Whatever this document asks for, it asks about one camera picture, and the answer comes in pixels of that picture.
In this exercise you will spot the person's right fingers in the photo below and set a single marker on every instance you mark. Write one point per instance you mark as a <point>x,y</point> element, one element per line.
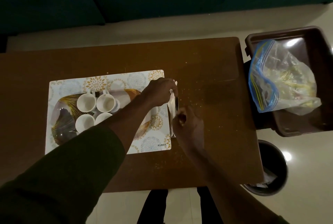
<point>180,118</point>

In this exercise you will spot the person's left forearm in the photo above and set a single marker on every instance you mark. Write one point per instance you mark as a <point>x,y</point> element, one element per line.
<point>78,158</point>

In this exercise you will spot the person's left hand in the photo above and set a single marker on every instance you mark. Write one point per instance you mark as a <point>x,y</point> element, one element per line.
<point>157,91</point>

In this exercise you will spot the person's right forearm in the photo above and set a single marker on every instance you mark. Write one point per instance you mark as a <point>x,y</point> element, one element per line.
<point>223,184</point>

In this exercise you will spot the black round dustbin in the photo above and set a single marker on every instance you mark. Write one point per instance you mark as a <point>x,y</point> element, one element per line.
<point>275,161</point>

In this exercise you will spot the person's left fingers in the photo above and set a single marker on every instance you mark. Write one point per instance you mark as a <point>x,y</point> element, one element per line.
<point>173,89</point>

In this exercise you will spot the person's left leg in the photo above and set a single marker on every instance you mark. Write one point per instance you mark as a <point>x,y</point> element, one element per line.
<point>153,207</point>

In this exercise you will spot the floral patterned placemat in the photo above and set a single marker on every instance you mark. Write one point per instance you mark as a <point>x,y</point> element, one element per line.
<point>145,127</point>

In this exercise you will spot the white ceramic cup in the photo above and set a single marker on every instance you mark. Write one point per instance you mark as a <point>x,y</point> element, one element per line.
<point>102,118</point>
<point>86,101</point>
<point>106,102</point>
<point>84,124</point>

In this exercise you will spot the oval gold patterned tray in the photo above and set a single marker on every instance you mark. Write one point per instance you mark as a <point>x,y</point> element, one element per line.
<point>63,117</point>

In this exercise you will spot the person's right leg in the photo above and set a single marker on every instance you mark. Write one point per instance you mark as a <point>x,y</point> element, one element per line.
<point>206,205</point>

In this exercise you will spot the clear crumpled plastic bag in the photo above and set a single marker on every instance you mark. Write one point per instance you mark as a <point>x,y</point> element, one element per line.
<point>291,78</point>

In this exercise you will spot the person's leg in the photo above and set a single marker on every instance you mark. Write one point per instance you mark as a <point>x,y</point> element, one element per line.
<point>206,205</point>
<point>153,207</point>

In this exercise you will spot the person's right hand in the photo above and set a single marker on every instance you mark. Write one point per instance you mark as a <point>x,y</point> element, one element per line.
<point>191,130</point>

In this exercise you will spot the blue sealed zip bag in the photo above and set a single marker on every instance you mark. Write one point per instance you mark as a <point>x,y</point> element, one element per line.
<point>256,86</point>

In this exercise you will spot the brown plastic tub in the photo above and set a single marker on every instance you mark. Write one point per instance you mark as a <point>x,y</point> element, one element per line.
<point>320,57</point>

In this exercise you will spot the crumpled paper waste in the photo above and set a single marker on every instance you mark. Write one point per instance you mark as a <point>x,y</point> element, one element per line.
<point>268,178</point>

